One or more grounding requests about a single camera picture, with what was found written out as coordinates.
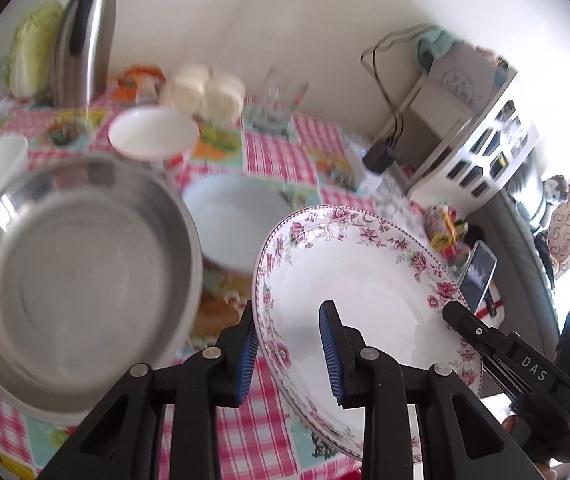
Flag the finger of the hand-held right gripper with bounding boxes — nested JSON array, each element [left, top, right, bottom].
[[442, 301, 570, 411], [482, 357, 533, 413]]

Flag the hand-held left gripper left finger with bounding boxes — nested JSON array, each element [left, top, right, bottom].
[[38, 300, 261, 480]]

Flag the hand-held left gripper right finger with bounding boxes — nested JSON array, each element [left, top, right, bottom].
[[319, 300, 540, 480]]

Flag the floral porcelain plate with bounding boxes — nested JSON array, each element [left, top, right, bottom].
[[252, 205, 483, 463]]

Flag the large stainless steel bowl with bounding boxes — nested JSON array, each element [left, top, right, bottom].
[[0, 152, 205, 426]]

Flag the red patterned white bowl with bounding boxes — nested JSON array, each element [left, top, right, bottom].
[[108, 106, 201, 161]]

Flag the person's right hand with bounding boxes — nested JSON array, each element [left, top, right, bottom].
[[501, 411, 524, 437]]

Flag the smartphone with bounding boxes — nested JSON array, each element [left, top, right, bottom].
[[457, 240, 498, 313]]

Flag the grey cushioned seat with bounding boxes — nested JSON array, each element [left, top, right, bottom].
[[465, 190, 558, 396]]

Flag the colourful candy packet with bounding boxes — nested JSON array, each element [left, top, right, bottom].
[[425, 202, 470, 266]]

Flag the large white bowl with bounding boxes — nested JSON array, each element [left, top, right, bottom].
[[181, 175, 293, 276]]

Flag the striped plush toy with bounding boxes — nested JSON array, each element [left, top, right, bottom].
[[507, 155, 570, 241]]

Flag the white wooden chair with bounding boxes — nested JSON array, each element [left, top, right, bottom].
[[407, 40, 540, 201]]

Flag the white power strip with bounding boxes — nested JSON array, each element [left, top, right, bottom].
[[347, 142, 383, 191]]

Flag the black charger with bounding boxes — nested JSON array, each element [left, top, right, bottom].
[[362, 142, 398, 173]]

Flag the pink checked tablecloth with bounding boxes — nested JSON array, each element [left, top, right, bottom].
[[0, 72, 470, 480]]

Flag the white paper bag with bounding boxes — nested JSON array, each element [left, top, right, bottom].
[[427, 42, 498, 111]]

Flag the glass beer mug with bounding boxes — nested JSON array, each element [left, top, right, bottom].
[[256, 65, 310, 133]]

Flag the bag of steamed buns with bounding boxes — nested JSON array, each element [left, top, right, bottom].
[[160, 63, 246, 122]]

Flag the teal cloth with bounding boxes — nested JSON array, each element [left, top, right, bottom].
[[417, 27, 458, 68]]

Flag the orange snack packet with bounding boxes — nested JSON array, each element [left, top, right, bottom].
[[118, 66, 166, 103]]

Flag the stainless steel thermos jug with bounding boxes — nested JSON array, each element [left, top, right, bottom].
[[50, 0, 118, 108]]

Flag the napa cabbage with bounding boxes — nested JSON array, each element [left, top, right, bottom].
[[6, 0, 64, 100]]

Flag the black cable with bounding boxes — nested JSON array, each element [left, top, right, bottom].
[[372, 35, 408, 148], [360, 24, 446, 148]]

